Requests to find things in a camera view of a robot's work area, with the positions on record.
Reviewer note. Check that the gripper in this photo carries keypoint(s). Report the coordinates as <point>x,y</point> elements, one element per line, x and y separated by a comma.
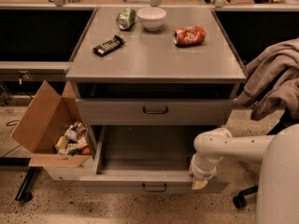
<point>201,173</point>

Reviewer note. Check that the grey drawer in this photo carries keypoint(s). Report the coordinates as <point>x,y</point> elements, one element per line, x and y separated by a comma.
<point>125,111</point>
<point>143,160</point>

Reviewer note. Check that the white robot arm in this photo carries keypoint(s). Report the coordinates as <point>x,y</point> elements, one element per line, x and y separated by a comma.
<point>278,188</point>

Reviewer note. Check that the grey top drawer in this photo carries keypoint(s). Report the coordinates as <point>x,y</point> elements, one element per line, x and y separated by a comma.
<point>125,111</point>

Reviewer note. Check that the grey drawer cabinet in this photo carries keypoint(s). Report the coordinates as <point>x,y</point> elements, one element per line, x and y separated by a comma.
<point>151,66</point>

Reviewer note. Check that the black office chair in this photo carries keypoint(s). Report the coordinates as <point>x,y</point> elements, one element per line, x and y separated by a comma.
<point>285,121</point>

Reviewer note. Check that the white box under cardboard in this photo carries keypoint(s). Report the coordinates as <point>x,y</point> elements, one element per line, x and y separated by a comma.
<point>68,171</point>

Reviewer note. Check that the snack packets in box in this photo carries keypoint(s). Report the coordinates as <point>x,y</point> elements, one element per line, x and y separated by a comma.
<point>74,141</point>

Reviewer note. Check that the grey jacket on chair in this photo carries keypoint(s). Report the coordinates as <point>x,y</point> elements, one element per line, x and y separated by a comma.
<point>273,81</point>

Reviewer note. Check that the orange crushed soda can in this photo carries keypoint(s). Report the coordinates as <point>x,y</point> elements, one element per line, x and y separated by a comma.
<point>189,35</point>

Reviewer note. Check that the brown cardboard box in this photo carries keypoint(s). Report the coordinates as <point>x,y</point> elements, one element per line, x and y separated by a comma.
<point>45,120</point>

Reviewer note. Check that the black snack bar wrapper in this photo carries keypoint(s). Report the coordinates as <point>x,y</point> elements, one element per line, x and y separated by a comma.
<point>107,47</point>

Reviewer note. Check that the white bowl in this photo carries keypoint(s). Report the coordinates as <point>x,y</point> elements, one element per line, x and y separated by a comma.
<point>151,18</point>

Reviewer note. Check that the black table leg base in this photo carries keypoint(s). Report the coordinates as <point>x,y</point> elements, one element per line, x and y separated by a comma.
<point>24,193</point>

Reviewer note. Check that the green crushed soda can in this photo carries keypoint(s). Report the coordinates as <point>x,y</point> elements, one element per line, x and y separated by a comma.
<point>126,18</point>

